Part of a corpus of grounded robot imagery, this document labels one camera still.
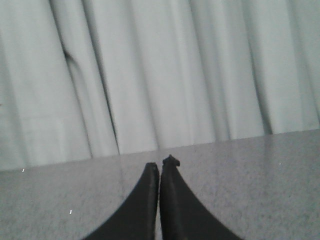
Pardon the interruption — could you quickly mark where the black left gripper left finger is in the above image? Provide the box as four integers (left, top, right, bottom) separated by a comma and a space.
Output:
84, 162, 160, 240

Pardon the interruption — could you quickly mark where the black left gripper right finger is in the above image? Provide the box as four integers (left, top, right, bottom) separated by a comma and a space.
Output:
159, 155, 240, 240

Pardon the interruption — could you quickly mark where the grey pleated curtain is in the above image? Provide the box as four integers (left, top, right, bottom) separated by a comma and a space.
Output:
0, 0, 320, 170

